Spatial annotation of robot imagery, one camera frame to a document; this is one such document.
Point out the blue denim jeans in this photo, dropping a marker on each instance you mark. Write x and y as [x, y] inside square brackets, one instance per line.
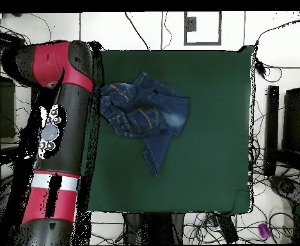
[149, 107]

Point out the black power strip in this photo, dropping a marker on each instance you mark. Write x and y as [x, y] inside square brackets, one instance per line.
[227, 229]

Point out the dark green table cloth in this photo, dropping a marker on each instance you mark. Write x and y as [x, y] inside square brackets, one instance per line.
[211, 141]

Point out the purple object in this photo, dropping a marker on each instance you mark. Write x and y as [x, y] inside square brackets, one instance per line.
[264, 230]

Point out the black box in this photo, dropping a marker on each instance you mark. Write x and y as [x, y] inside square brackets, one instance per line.
[3, 38]

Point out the black power adapter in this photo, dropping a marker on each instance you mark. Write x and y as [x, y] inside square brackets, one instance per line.
[260, 68]

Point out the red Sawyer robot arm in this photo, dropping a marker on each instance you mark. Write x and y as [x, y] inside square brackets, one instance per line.
[70, 128]

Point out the black table frame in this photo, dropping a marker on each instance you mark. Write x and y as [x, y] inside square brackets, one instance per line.
[272, 115]
[1, 107]

